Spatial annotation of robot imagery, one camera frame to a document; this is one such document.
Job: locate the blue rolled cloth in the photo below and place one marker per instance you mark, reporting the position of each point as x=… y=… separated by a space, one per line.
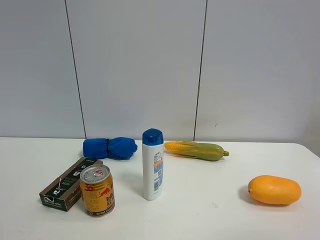
x=119 y=148

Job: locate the white blue shampoo bottle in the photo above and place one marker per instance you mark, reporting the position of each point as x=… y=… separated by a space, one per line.
x=152 y=163

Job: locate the yellow green toy corn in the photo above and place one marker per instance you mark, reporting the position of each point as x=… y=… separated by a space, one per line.
x=190 y=149

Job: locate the brown coffee box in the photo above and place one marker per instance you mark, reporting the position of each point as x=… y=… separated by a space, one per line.
x=65 y=190

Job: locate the gold Red Bull can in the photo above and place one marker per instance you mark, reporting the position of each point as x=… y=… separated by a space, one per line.
x=97 y=190

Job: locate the yellow mango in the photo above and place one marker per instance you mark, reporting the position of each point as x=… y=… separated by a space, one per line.
x=274 y=190

